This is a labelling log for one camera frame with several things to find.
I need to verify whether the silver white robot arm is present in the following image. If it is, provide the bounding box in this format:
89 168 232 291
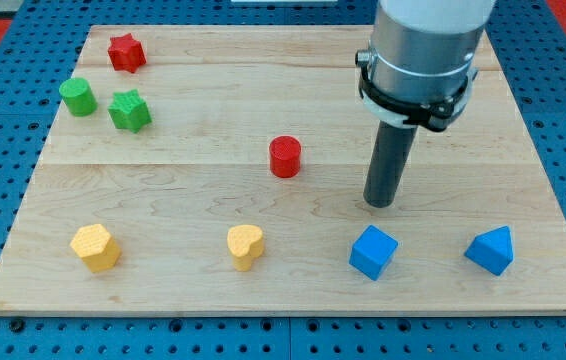
355 0 495 132

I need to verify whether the green star block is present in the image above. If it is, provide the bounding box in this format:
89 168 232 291
108 89 152 133

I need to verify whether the yellow heart block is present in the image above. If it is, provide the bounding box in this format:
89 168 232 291
227 224 265 272

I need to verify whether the green cylinder block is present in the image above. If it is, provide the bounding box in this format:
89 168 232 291
59 77 98 117

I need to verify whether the light wooden board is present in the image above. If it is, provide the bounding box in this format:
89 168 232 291
0 25 566 317

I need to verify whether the blue cube block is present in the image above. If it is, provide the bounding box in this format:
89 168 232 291
349 225 399 281

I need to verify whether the blue triangle block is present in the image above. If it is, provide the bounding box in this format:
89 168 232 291
464 226 514 276

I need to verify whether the red star block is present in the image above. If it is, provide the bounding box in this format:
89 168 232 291
108 33 147 73

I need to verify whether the yellow hexagon block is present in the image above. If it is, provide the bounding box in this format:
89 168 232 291
70 224 121 273

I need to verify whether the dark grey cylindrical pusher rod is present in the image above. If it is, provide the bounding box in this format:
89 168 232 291
363 122 417 208

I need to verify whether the red cylinder block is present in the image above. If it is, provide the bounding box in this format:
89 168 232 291
269 135 302 178

